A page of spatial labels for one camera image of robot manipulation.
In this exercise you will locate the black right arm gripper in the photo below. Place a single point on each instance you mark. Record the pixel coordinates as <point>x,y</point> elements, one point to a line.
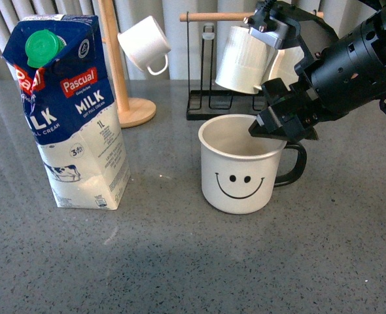
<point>290,115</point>

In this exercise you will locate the white smiley face mug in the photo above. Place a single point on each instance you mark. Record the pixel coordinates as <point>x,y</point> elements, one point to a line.
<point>239,171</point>

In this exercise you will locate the blue white milk carton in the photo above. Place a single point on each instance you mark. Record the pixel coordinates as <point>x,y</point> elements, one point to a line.
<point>69,106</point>

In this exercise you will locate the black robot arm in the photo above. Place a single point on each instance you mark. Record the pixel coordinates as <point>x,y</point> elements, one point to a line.
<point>335,76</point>

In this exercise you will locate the ribbed white mug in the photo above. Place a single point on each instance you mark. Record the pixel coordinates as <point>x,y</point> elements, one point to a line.
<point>245,61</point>
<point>283,65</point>

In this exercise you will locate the wooden mug tree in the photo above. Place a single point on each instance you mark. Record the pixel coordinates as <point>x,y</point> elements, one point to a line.
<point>131,111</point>

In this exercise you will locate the small white enamel mug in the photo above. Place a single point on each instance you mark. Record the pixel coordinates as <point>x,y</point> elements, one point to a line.
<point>144,43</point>

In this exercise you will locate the black wire mug rack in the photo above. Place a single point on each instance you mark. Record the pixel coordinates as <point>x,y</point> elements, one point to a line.
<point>212,100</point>

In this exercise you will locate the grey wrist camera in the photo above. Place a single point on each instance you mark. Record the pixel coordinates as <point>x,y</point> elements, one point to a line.
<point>277,35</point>

